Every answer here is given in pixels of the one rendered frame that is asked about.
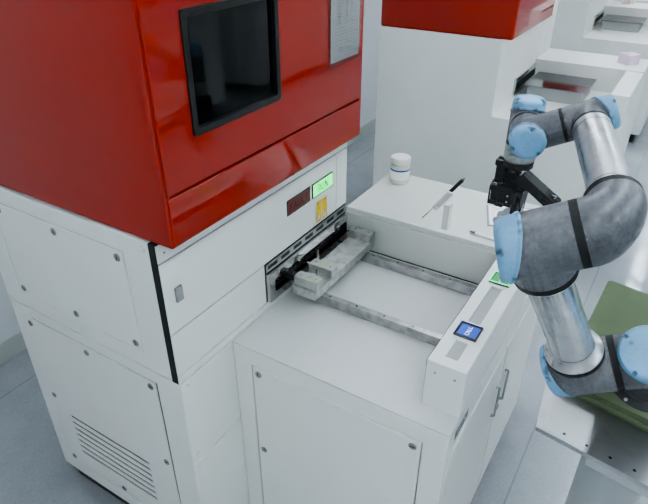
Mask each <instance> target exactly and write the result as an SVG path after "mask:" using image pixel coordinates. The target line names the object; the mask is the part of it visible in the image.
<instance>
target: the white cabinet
mask: <svg viewBox="0 0 648 504"><path fill-rule="evenodd" d="M536 319H537V316H536V313H535V311H534V309H533V306H532V304H531V301H530V299H529V296H528V295H527V296H526V298H525V302H524V303H523V305H522V307H521V309H520V311H519V312H518V314H517V316H516V318H515V320H514V321H513V323H512V325H511V327H510V329H509V330H508V332H507V334H506V336H505V338H504V340H503V341H502V343H501V345H500V347H499V349H498V350H497V352H496V354H495V356H494V358H493V359H492V361H491V363H490V365H489V367H488V369H487V370H486V372H485V374H484V376H483V378H482V379H481V381H480V383H479V385H478V387H477V388H476V390H475V392H474V394H473V396H472V397H471V399H470V401H469V403H468V405H467V407H466V408H465V410H464V412H463V414H462V416H461V417H460V419H459V421H458V423H457V425H456V426H455V428H454V430H453V432H452V434H451V436H450V437H449V438H448V437H446V436H444V435H442V434H439V433H437V432H435V431H433V430H430V429H428V428H426V427H424V426H421V425H419V424H417V423H415V422H412V421H410V420H408V419H405V418H403V417H401V416H399V415H396V414H394V413H392V412H390V411H387V410H385V409H383V408H381V407H378V406H376V405H374V404H372V403H369V402H367V401H365V400H363V399H360V398H358V397H356V396H354V395H351V394H349V393H347V392H345V391H342V390H340V389H338V388H335V387H333V386H331V385H329V384H326V383H324V382H322V381H320V380H317V379H315V378H313V377H311V376H308V375H306V374H304V373H302V372H299V371H297V370H295V369H293V368H290V367H288V366H286V365H284V364H281V363H279V362H277V361H275V360H272V359H270V358H268V357H265V356H263V355H261V354H259V353H256V352H254V351H252V350H250V349H247V348H245V347H243V346H241V345H238V344H236V343H234V342H233V346H234V356H235V365H236V375H237V384H238V394H239V403H240V413H241V422H242V432H243V441H244V451H245V461H246V470H247V480H248V489H249V499H250V504H470V503H471V500H472V498H473V496H474V494H475V492H476V490H477V487H478V485H479V483H480V481H481V479H482V476H483V474H484V472H485V470H486V468H487V466H488V463H489V461H490V459H491V457H492V455H493V452H494V450H495V448H496V446H497V444H498V442H499V439H500V437H501V435H502V433H503V431H504V428H505V426H506V424H507V422H508V420H509V418H510V415H511V413H512V411H513V409H514V407H515V404H516V402H517V398H518V393H519V389H520V385H521V381H522V377H523V373H524V368H525V364H526V360H527V356H528V352H529V348H530V343H531V339H532V335H533V331H534V327H535V323H536Z"/></svg>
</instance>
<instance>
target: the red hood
mask: <svg viewBox="0 0 648 504"><path fill-rule="evenodd" d="M363 19H364V0H0V185H1V186H4V187H7V188H9V189H12V190H15V191H17V192H20V193H23V194H26V195H28V196H31V197H34V198H36V199H39V200H42V201H44V202H47V203H50V204H52V205H55V206H58V207H60V208H63V209H66V210H68V211H71V212H74V213H76V214H79V215H82V216H84V217H87V218H90V219H92V220H95V221H98V222H101V223H103V224H106V225H109V226H111V227H114V228H117V229H119V230H122V231H125V232H127V233H130V234H133V235H135V236H138V237H141V238H143V239H146V240H149V241H151V242H154V243H157V244H159V245H162V246H164V247H167V248H170V249H175V248H176V247H178V246H179V245H181V244H183V243H184V242H186V241H187V240H189V239H191V238H192V237H194V236H196V235H197V234H199V233H200V232H202V231H204V230H205V229H207V228H209V227H210V226H212V225H213V224H215V223H217V222H218V221H220V220H221V219H223V218H225V217H226V216H228V215H230V214H231V213H233V212H234V211H236V210H238V209H239V208H241V207H243V206H244V205H246V204H247V203H249V202H251V201H252V200H254V199H255V198H257V197H259V196H260V195H262V194H264V193H265V192H267V191H268V190H270V189H272V188H273V187H275V186H277V185H278V184H280V183H281V182H283V181H285V180H286V179H288V178H290V177H291V176H293V175H294V174H296V173H298V172H299V171H301V170H302V169H304V168H306V167H307V166H309V165H311V164H312V163H314V162H315V161H317V160H319V159H320V158H322V157H324V156H325V155H327V154H328V153H330V152H332V151H333V150H335V149H336V148H338V147H340V146H341V145H343V144H345V143H346V142H348V141H349V140H351V139H353V138H354V137H356V136H358V135H359V134H360V111H361V80H362V49H363Z"/></svg>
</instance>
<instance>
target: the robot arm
mask: <svg viewBox="0 0 648 504"><path fill-rule="evenodd" d="M546 103H547V102H546V100H545V99H544V98H543V97H541V96H537V95H531V94H522V95H518V96H516V97H515V98H514V99H513V103H512V108H511V109H510V111H511V113H510V119H509V125H508V131H507V137H506V143H505V149H504V155H500V156H499V157H498V158H497V159H496V161H495V165H497V166H496V172H495V178H494V179H493V180H492V182H491V184H490V187H489V193H488V199H487V203H489V204H493V205H494V206H497V207H501V208H502V207H503V206H505V207H507V208H505V209H504V210H503V211H499V212H498V213H497V216H496V217H494V218H493V223H494V224H493V236H494V246H495V253H496V260H497V266H498V272H499V277H500V280H501V282H502V283H504V284H508V283H509V284H515V286H516V287H517V288H518V289H519V290H520V291H521V292H523V293H525V294H527V295H528V296H529V299H530V301H531V304H532V306H533V309H534V311H535V313H536V316H537V318H538V321H539V323H540V326H541V328H542V331H543V333H544V336H545V338H546V342H545V345H542V346H541V347H540V350H539V360H540V365H541V369H542V373H543V376H544V377H545V381H546V383H547V386H548V387H549V389H550V390H551V392H552V393H553V394H554V395H556V396H559V397H566V396H568V397H576V396H578V395H587V394H597V393H607V392H616V391H625V392H626V393H627V394H628V395H629V396H631V397H632V398H634V399H635V400H637V401H640V402H642V403H646V404H648V325H642V326H637V327H634V328H631V329H630V330H628V331H626V332H625V333H620V334H613V335H606V336H599V335H598V334H597V333H596V332H594V331H593V330H591V329H590V326H589V323H588V320H587V316H586V313H585V310H584V307H583V303H582V300H581V297H580V294H579V290H578V287H577V284H576V280H577V278H578V276H579V273H580V270H582V269H587V268H593V267H598V266H602V265H605V264H608V263H610V262H612V261H614V260H615V259H617V258H619V257H620V256H621V255H623V254H624V253H625V252H626V251H627V250H628V249H629V248H630V247H631V246H632V245H633V244H634V242H635V241H636V240H637V238H638V237H639V235H640V233H641V231H642V229H643V227H644V224H645V221H646V218H647V212H648V202H647V196H646V193H645V191H644V188H643V186H642V184H641V183H640V182H639V181H638V180H637V179H636V178H634V177H632V176H631V173H630V171H629V168H628V165H627V163H626V160H625V157H624V154H623V152H622V149H621V146H620V144H619V141H618V138H617V135H616V133H615V130H614V129H617V128H619V127H620V126H621V117H620V112H619V108H618V104H617V101H616V98H615V96H614V95H612V94H606V95H603V96H599V97H592V98H591V99H588V100H585V101H582V102H579V103H575V104H572V105H569V106H565V107H562V108H559V109H555V110H552V111H548V112H546ZM571 141H574V143H575V147H576V152H577V156H578V160H579V164H580V168H581V173H582V177H583V181H584V185H585V189H586V190H585V191H584V193H583V196H582V197H579V198H575V199H570V200H567V201H562V202H561V198H560V197H558V196H557V195H556V194H555V193H554V192H553V191H552V190H551V189H550V188H549V187H547V186H546V185H545V184H544V183H543V182H542V181H541V180H540V179H539V178H538V177H536V176H535V175H534V174H533V173H532V172H531V171H530V170H531V169H532V168H533V165H534V161H535V160H536V157H538V156H539V155H540V154H541V153H542V152H543V151H544V149H546V148H549V147H553V146H557V145H560V144H564V143H567V142H571ZM522 171H525V172H524V173H523V174H522ZM520 174H522V175H520ZM494 182H496V183H494ZM490 191H491V193H490ZM528 193H530V194H531V195H532V196H533V197H534V198H535V199H536V200H537V201H538V202H539V203H540V204H542V205H543V206H541V207H537V208H533V209H529V210H524V211H523V209H524V206H525V202H526V199H527V196H528ZM489 197H490V199H489Z"/></svg>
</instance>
